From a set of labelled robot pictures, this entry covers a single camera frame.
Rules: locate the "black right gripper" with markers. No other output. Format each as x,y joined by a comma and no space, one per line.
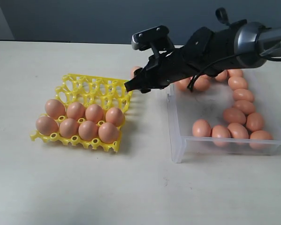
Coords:
171,68

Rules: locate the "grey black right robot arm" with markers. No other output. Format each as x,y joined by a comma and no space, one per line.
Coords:
242,45

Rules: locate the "clear plastic bin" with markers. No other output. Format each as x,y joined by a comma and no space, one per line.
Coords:
185,109

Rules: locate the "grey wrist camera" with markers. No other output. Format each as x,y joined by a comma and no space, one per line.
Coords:
155,38

